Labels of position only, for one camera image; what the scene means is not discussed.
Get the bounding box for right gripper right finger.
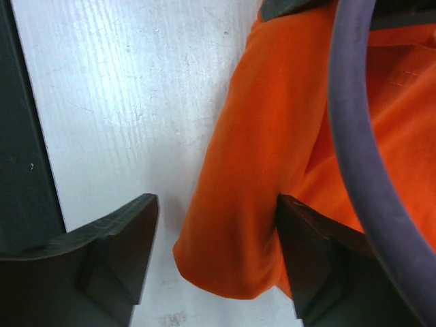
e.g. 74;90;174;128
276;195;421;327

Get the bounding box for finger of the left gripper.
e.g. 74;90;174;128
260;0;327;20

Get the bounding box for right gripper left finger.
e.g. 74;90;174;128
1;193;159;326

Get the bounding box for orange t shirt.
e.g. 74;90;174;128
173;1;435;300

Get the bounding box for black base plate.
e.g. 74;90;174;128
1;1;65;257

